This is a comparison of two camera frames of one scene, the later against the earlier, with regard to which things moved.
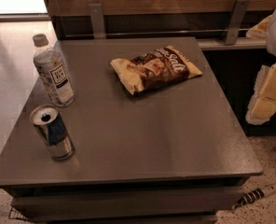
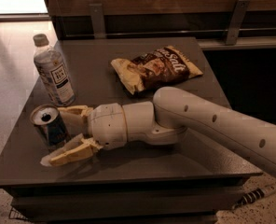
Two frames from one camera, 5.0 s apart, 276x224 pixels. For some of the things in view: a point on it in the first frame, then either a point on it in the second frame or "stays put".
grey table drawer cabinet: x=146 y=200 stays put
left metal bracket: x=97 y=19 stays put
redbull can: x=47 y=119 stays put
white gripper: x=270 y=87 -> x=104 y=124
